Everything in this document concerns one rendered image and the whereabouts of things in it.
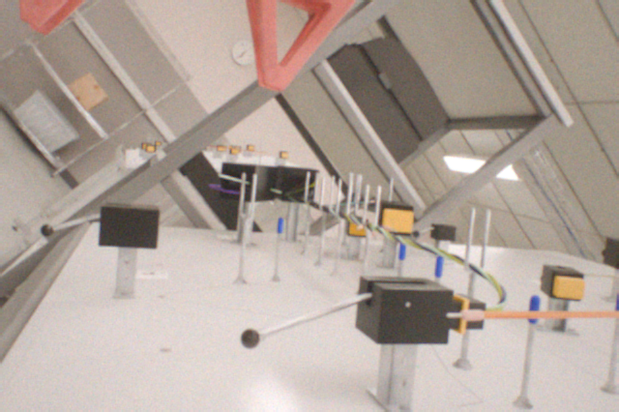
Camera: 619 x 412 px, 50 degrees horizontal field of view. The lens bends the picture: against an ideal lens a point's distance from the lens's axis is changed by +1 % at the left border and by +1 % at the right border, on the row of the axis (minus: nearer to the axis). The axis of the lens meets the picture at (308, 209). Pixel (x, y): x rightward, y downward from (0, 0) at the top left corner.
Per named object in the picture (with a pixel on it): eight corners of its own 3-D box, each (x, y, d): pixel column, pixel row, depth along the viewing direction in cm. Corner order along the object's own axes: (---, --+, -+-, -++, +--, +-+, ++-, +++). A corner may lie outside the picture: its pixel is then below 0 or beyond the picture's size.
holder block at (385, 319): (354, 327, 49) (359, 275, 49) (421, 328, 51) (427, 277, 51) (376, 344, 46) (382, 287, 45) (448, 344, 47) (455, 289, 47)
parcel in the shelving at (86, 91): (65, 86, 679) (88, 70, 682) (69, 88, 718) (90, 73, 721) (86, 112, 687) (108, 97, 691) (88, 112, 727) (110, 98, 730)
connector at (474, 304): (408, 317, 50) (411, 292, 50) (461, 318, 52) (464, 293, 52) (430, 329, 47) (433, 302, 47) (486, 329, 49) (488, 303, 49)
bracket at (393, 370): (366, 391, 51) (372, 327, 50) (394, 390, 51) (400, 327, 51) (392, 416, 46) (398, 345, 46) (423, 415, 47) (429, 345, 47)
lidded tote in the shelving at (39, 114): (10, 108, 669) (37, 89, 673) (16, 108, 709) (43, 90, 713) (50, 157, 685) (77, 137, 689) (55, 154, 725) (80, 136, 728)
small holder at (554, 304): (559, 318, 83) (566, 261, 82) (582, 338, 74) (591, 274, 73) (520, 313, 83) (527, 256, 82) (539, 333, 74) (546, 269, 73)
